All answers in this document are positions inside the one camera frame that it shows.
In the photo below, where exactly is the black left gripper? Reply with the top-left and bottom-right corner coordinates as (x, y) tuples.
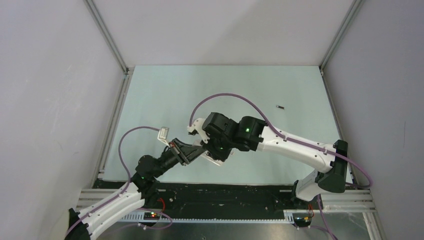
(152, 138), (207, 178)

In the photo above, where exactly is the white remote control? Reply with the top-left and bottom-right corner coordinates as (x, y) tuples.
(193, 139), (224, 166)

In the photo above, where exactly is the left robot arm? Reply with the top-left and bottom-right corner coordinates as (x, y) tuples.
(64, 138), (206, 240)

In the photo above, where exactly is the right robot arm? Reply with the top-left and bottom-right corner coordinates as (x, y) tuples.
(193, 112), (348, 209)

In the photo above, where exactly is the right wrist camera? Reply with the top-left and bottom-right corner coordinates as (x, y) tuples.
(187, 118), (210, 144)

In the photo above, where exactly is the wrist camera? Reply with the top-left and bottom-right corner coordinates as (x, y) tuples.
(187, 118), (210, 144)
(157, 126), (170, 147)

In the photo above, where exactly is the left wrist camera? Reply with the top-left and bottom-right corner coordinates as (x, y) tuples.
(157, 126), (170, 147)

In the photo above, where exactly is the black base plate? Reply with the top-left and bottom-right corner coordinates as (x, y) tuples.
(94, 180), (324, 220)

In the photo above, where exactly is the white cable duct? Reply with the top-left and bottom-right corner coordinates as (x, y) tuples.
(107, 211), (296, 224)

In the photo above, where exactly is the aluminium frame rail right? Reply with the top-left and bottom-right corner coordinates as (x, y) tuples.
(318, 0), (387, 240)

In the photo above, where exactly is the aluminium frame rail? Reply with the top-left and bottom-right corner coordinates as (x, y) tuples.
(84, 0), (131, 181)
(318, 0), (387, 240)

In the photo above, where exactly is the aluminium frame rail left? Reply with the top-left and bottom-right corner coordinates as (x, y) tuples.
(84, 0), (131, 181)

